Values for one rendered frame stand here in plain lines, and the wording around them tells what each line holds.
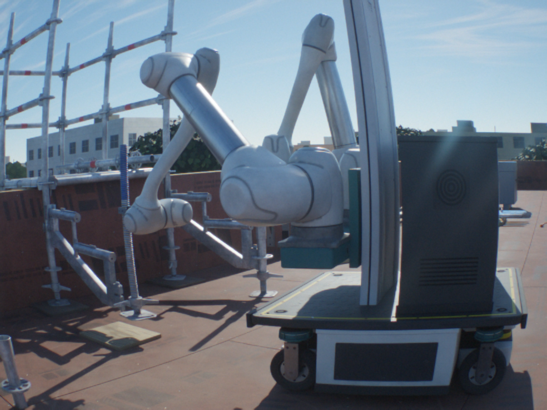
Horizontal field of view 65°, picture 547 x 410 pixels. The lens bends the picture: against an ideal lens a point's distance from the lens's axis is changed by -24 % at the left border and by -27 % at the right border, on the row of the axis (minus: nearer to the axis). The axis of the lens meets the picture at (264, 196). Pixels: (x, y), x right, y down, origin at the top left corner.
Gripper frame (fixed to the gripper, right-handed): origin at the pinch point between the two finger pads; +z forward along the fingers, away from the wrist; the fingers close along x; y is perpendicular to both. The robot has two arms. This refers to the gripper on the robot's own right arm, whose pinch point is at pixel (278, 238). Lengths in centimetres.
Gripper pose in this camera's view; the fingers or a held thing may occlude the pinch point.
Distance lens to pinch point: 210.7
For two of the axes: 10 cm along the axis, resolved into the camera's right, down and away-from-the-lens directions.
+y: 9.0, 0.0, -4.4
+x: 4.3, -0.8, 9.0
